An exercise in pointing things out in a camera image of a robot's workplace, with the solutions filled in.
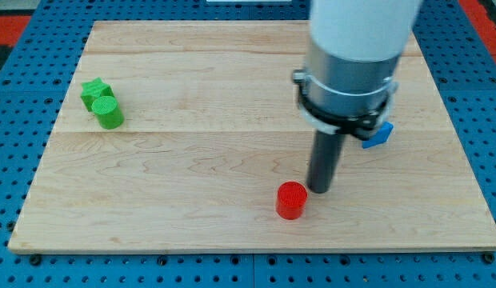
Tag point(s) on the light wooden board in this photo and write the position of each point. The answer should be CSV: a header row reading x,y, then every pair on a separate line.
x,y
211,130

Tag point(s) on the blue block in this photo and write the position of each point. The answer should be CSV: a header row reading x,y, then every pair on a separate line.
x,y
380,137

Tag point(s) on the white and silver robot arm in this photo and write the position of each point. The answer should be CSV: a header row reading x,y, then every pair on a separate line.
x,y
346,85

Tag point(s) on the green cylinder block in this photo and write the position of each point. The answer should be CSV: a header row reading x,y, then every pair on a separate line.
x,y
108,113

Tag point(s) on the red cylinder block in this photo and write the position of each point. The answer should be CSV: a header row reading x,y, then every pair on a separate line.
x,y
291,200

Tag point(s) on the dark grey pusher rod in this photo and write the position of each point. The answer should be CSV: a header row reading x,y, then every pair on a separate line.
x,y
324,157

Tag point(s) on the green star block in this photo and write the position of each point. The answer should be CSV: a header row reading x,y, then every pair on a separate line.
x,y
92,90

